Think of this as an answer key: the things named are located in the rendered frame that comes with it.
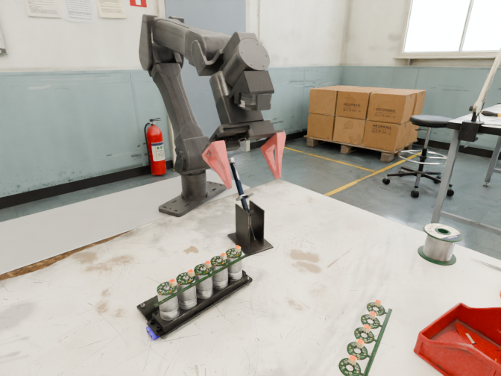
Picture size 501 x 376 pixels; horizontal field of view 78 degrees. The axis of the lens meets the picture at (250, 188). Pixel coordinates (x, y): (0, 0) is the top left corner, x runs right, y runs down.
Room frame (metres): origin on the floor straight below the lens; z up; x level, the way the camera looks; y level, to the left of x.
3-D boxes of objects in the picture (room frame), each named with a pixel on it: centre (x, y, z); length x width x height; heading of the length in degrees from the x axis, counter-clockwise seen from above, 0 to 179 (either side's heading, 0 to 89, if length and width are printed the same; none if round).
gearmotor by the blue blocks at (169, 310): (0.31, 0.11, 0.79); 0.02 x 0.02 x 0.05
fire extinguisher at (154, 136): (2.95, 0.93, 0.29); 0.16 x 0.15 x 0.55; 131
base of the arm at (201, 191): (0.72, 0.14, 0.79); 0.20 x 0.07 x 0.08; 151
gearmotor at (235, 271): (0.39, 0.03, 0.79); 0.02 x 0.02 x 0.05
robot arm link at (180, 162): (0.71, 0.13, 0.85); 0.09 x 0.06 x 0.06; 127
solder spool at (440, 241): (0.47, -0.34, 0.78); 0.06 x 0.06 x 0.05
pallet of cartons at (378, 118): (3.98, -1.43, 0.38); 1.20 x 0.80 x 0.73; 47
